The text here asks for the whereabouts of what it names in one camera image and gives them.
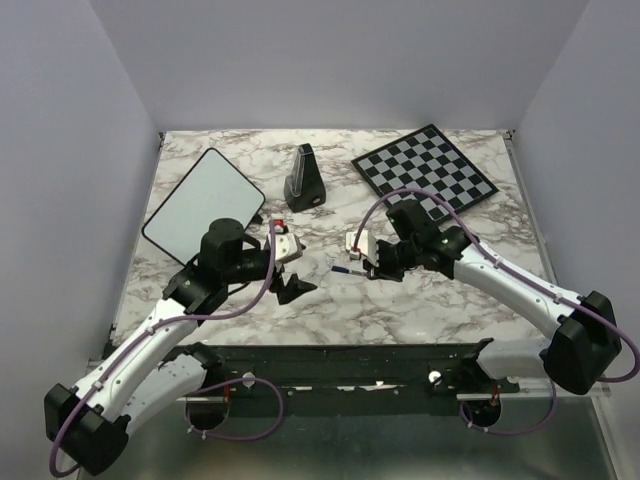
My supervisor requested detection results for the blue whiteboard marker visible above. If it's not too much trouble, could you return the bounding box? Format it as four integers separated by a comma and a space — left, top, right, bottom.
331, 265, 367, 277

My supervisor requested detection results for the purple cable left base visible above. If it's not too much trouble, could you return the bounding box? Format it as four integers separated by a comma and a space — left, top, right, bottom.
187, 375, 287, 442

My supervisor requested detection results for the purple cable base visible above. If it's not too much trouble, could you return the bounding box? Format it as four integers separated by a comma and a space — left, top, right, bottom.
187, 375, 287, 442
458, 382, 559, 435

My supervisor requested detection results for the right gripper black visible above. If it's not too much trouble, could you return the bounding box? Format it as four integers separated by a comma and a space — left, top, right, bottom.
362, 238, 420, 283

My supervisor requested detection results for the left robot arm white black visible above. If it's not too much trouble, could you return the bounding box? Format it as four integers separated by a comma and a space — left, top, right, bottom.
44, 218, 315, 479

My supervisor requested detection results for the black metronome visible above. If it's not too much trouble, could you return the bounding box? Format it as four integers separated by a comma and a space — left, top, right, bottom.
284, 143, 326, 213

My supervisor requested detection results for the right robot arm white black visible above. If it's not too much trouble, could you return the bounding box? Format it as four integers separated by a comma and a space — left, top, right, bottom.
345, 200, 622, 395

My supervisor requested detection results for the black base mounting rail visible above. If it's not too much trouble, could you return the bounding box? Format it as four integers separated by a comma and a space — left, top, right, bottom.
102, 337, 521, 419

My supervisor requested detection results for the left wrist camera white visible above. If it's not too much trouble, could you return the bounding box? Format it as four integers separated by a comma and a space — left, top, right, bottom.
273, 218, 306, 264

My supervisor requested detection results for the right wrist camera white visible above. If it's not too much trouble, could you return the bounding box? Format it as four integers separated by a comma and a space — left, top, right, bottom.
345, 230, 378, 260

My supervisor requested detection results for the black grey chessboard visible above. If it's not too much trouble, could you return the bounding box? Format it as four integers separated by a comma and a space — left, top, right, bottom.
352, 125, 498, 214

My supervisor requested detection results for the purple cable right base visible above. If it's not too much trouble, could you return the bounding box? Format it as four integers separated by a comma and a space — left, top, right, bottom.
458, 382, 559, 435

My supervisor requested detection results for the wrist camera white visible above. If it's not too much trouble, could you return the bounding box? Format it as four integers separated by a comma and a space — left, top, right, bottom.
345, 230, 378, 260
273, 218, 306, 264

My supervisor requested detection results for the whiteboard with black frame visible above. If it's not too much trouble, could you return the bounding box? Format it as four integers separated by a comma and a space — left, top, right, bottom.
141, 148, 266, 264

